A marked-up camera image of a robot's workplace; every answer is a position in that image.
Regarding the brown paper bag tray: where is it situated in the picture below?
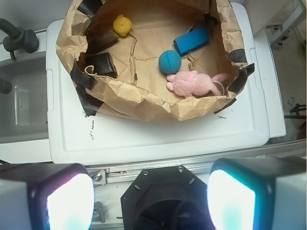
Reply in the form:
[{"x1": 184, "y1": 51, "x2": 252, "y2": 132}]
[{"x1": 56, "y1": 0, "x2": 255, "y2": 122}]

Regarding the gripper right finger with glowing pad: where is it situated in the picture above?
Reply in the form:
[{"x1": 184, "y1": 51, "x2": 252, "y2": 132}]
[{"x1": 207, "y1": 157, "x2": 307, "y2": 230}]

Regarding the black clamp knob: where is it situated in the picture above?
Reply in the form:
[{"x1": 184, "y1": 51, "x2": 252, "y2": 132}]
[{"x1": 0, "y1": 18, "x2": 39, "y2": 61}]

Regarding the grey metal frame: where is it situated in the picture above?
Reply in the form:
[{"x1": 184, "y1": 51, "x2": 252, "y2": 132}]
[{"x1": 267, "y1": 0, "x2": 307, "y2": 48}]

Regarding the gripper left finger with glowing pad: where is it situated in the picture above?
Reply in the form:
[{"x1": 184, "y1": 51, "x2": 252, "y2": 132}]
[{"x1": 0, "y1": 163, "x2": 94, "y2": 230}]

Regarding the blue textured ball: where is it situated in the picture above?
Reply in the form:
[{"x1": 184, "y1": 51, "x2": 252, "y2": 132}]
[{"x1": 158, "y1": 50, "x2": 181, "y2": 75}]

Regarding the aluminium extrusion rail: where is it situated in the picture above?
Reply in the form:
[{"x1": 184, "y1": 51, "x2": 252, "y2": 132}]
[{"x1": 86, "y1": 139, "x2": 307, "y2": 186}]

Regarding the black octagonal mount plate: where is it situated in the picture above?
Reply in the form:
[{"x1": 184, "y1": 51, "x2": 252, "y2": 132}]
[{"x1": 121, "y1": 165, "x2": 215, "y2": 230}]

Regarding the yellow rubber duck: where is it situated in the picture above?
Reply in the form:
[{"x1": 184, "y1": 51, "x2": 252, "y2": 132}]
[{"x1": 113, "y1": 14, "x2": 132, "y2": 36}]

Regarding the white plastic bin lid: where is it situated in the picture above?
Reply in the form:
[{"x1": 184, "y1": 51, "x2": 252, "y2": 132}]
[{"x1": 46, "y1": 2, "x2": 271, "y2": 166}]

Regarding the blue rectangular block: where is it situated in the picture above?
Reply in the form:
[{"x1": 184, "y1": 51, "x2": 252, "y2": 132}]
[{"x1": 173, "y1": 27, "x2": 210, "y2": 56}]

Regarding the pink plush bunny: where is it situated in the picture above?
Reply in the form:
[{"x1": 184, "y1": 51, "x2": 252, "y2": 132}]
[{"x1": 166, "y1": 70, "x2": 229, "y2": 98}]

